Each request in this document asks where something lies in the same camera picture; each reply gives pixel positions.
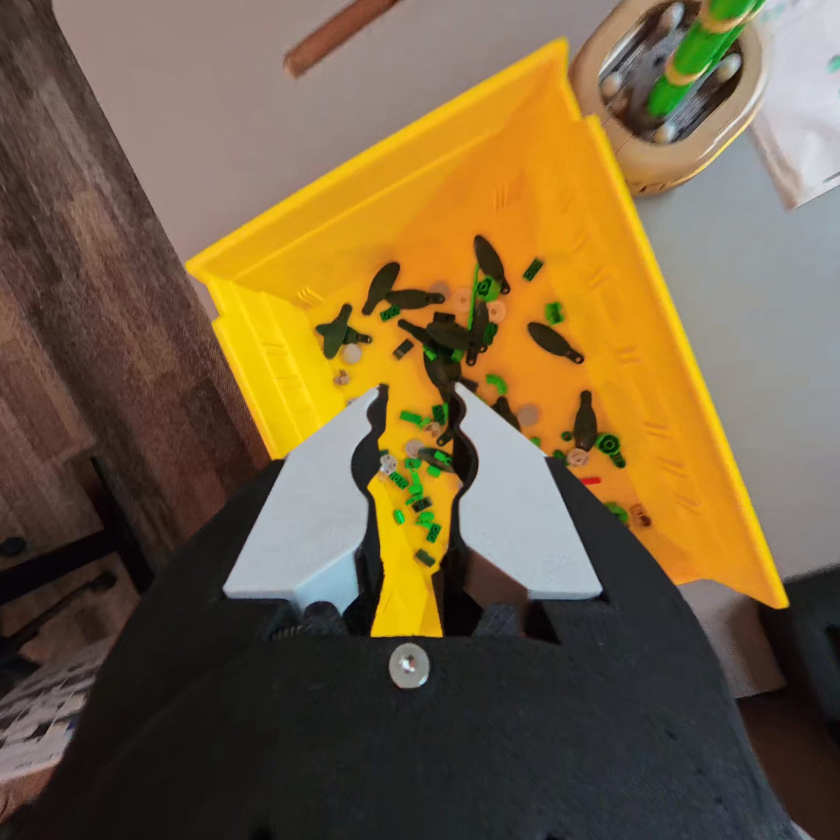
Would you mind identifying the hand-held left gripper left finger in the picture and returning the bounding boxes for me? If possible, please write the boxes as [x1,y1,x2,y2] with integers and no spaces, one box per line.
[223,385,391,618]

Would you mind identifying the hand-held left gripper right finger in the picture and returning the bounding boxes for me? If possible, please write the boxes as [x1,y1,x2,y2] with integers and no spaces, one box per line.
[446,382,605,601]

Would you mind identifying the pile of small brick pieces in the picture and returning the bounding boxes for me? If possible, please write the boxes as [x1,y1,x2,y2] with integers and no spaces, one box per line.
[315,234,654,568]

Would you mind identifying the yellow plastic bin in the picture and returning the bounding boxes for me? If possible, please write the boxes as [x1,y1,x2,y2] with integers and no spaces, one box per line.
[185,37,790,639]

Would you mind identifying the grey desk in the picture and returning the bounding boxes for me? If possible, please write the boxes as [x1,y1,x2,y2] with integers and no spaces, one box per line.
[51,0,840,703]

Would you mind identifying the black object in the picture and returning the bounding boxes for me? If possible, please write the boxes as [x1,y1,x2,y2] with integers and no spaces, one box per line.
[760,563,840,723]

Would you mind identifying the printed paper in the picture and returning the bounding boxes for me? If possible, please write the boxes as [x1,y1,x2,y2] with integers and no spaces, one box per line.
[0,635,114,783]

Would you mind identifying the white paper sheet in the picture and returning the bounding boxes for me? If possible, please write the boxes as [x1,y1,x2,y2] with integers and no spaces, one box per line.
[748,0,840,211]

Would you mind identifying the bamboo brick model in pot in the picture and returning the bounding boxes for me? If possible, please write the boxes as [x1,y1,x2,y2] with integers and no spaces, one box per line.
[567,0,770,198]

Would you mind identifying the brown wooden stick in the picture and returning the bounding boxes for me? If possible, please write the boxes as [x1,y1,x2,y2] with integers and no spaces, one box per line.
[283,0,403,78]

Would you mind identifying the black furniture frame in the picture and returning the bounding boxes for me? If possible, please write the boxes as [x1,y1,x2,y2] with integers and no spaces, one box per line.
[0,453,153,664]

